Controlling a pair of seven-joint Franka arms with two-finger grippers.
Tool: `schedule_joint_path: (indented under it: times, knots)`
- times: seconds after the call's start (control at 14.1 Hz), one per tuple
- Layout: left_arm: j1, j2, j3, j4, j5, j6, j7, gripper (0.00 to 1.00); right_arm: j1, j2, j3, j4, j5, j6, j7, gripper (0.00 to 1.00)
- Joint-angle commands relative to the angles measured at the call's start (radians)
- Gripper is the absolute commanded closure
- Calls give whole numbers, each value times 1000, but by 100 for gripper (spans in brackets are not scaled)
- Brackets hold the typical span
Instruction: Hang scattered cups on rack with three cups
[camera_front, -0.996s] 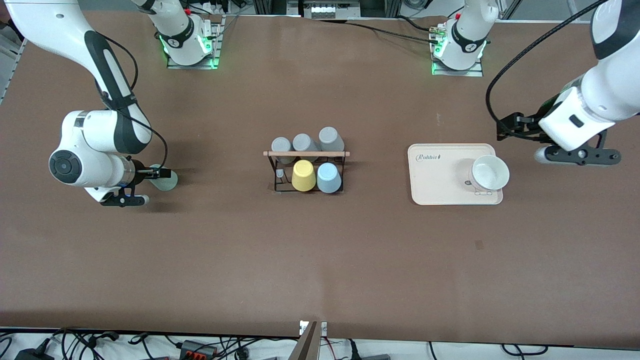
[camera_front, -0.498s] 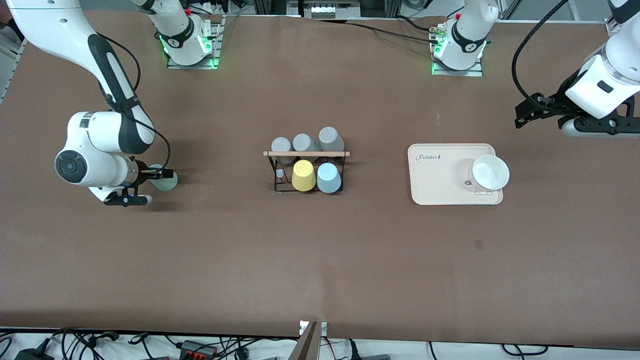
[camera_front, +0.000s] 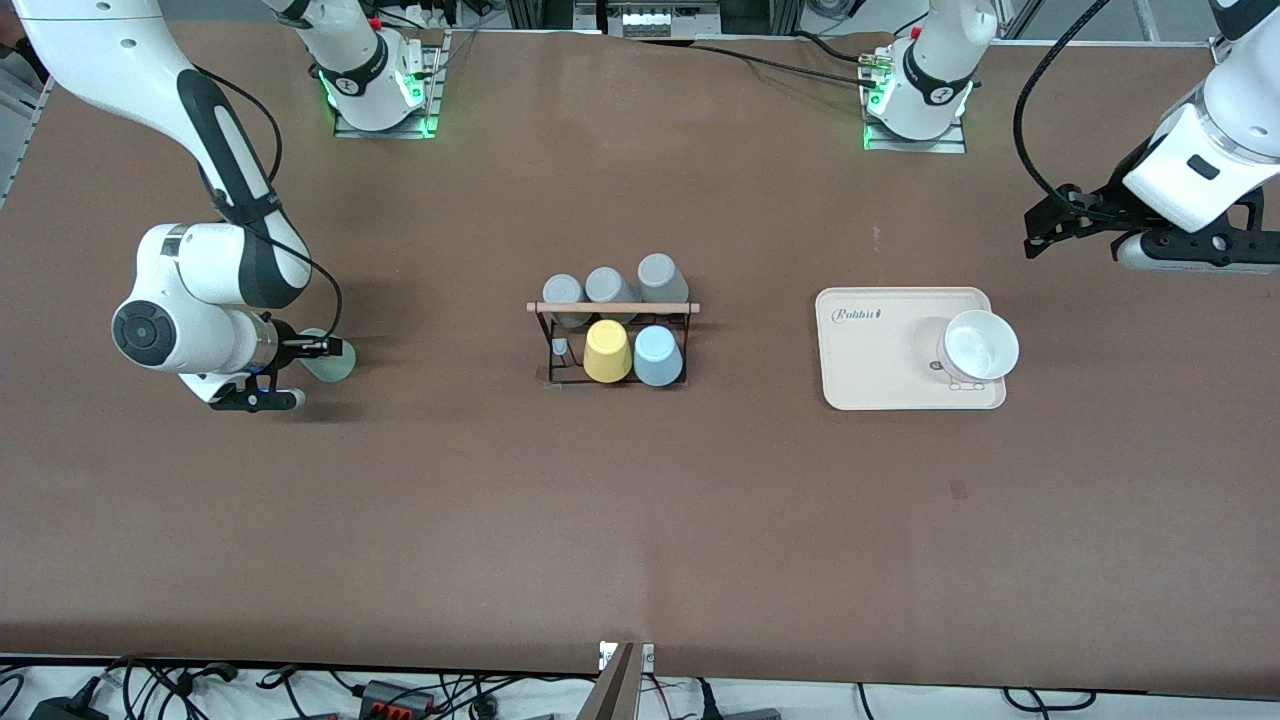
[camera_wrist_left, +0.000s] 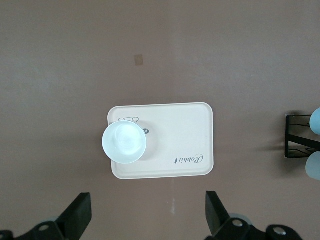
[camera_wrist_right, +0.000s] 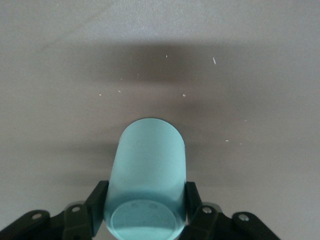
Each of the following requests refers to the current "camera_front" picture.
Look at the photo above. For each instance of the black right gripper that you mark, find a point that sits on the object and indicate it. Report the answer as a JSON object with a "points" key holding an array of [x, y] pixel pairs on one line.
{"points": [[287, 344]]}

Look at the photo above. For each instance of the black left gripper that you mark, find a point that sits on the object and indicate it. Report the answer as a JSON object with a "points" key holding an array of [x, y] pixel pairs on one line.
{"points": [[1102, 207]]}

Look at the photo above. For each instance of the pale green plastic cup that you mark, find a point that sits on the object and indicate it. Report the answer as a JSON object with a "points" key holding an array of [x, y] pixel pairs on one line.
{"points": [[335, 370]]}

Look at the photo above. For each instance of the blue plastic cup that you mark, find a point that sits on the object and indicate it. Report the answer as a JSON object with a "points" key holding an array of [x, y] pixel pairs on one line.
{"points": [[658, 355]]}

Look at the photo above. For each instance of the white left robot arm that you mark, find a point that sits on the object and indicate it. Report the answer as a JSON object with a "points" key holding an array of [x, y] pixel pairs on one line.
{"points": [[935, 70]]}

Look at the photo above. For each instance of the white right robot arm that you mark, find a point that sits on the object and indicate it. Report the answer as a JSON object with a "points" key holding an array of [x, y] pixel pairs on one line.
{"points": [[190, 320]]}

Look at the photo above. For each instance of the white bowl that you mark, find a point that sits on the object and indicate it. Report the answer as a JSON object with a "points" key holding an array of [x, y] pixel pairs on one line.
{"points": [[980, 345]]}

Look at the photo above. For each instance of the beige rabbit print tray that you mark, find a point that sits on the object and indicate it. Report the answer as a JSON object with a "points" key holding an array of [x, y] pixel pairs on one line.
{"points": [[900, 385]]}

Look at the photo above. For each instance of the grey plastic cup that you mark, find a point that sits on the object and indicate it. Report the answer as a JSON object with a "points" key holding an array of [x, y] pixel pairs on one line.
{"points": [[660, 275], [563, 290], [608, 285]]}

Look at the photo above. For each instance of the yellow plastic cup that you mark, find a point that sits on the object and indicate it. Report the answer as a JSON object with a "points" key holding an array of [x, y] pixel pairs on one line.
{"points": [[607, 352]]}

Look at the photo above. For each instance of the power strip orange switches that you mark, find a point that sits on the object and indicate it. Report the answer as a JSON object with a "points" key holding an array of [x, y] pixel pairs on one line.
{"points": [[395, 698]]}

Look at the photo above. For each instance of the black power adapter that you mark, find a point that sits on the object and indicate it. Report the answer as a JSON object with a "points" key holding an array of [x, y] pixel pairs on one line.
{"points": [[70, 708]]}

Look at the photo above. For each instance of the white power strip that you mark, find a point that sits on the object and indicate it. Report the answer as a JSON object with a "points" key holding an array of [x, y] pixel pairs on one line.
{"points": [[660, 20]]}

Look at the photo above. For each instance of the black plug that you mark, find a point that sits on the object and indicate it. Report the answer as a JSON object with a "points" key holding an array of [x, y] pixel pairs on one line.
{"points": [[708, 700]]}

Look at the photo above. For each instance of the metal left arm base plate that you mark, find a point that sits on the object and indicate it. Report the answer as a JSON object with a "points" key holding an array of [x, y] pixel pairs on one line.
{"points": [[915, 146]]}

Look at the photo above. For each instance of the aluminium table edge rail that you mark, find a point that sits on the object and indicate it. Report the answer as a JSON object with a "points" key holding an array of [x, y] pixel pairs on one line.
{"points": [[1222, 60], [15, 130]]}

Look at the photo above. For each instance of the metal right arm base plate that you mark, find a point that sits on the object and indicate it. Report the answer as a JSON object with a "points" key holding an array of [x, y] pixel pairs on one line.
{"points": [[432, 60]]}

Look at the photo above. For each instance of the aluminium frame profile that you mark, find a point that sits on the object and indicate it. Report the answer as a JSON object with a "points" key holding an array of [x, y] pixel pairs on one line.
{"points": [[540, 12]]}

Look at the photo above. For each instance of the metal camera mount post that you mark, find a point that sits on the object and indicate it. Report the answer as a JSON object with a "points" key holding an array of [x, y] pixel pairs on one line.
{"points": [[615, 690]]}

